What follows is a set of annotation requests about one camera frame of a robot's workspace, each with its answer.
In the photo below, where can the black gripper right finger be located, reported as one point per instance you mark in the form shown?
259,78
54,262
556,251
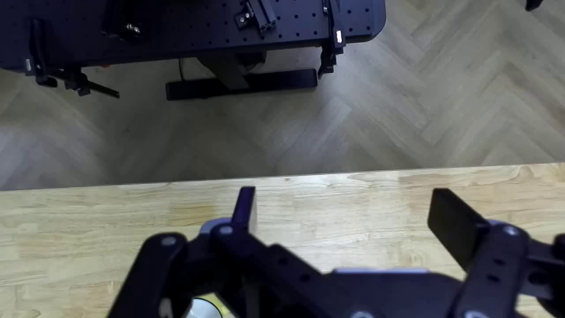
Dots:
501,265

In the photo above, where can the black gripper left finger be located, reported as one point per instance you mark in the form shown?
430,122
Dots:
178,265

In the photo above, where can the yellow enamel cup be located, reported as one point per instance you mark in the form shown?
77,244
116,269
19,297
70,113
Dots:
206,308

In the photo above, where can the black table base foot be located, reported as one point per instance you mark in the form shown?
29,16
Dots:
271,82

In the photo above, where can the black perforated breadboard table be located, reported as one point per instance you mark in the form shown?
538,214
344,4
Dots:
188,27

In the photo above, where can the black clamp with silver tip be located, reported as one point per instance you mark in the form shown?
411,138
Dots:
333,44

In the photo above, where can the black mount block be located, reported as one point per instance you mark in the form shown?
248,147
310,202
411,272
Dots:
125,23

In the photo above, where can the small black bracket clamp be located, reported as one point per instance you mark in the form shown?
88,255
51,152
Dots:
257,14

